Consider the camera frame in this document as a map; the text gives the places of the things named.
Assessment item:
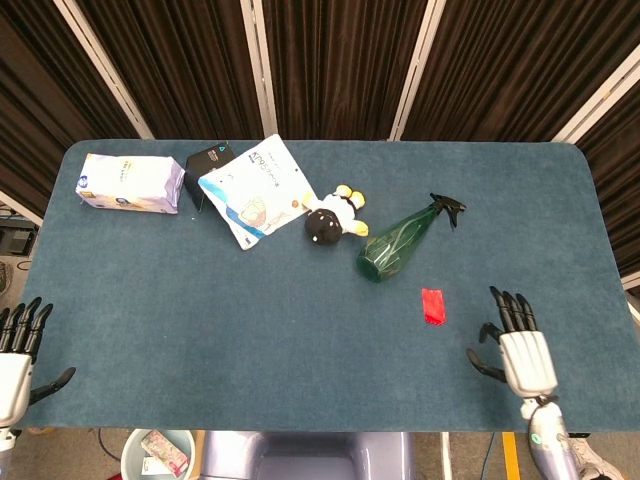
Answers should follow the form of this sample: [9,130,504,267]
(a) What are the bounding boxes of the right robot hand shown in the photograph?
[466,285,559,399]

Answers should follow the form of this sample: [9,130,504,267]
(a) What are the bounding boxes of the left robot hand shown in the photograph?
[0,296,77,429]

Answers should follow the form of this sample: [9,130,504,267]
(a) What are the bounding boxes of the purple robot base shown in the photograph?
[198,430,417,480]

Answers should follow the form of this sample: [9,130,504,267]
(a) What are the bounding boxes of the small red packet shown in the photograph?
[420,287,447,327]

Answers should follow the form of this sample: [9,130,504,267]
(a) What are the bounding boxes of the white bucket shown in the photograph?
[120,428,197,480]

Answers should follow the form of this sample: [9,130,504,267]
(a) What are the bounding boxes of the pink patterned box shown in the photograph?
[140,429,192,476]

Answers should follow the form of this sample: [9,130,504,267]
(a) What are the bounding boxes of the green spray bottle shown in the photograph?
[355,193,467,285]

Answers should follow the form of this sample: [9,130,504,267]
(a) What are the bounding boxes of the blue table mat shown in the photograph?
[13,138,636,433]

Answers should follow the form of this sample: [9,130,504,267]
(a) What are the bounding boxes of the white purple tissue pack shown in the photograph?
[75,153,187,216]

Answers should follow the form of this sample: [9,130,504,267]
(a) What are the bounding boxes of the black and white plush toy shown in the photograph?
[301,184,371,247]

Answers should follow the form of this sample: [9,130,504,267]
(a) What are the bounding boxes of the black box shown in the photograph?
[184,143,235,213]

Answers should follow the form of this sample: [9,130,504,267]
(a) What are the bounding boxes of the white printed plastic bag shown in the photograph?
[197,133,318,252]

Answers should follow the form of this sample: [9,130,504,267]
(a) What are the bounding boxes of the dark pleated curtain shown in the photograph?
[0,0,640,281]

